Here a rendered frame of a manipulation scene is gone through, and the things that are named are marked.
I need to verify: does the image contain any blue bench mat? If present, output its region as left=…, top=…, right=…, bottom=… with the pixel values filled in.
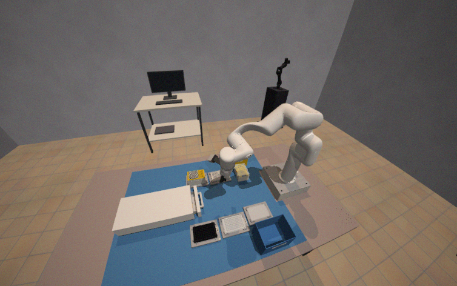
left=101, top=154, right=307, bottom=286

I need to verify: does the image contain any blue open-top bin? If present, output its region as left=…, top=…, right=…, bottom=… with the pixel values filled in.
left=252, top=214, right=296, bottom=255

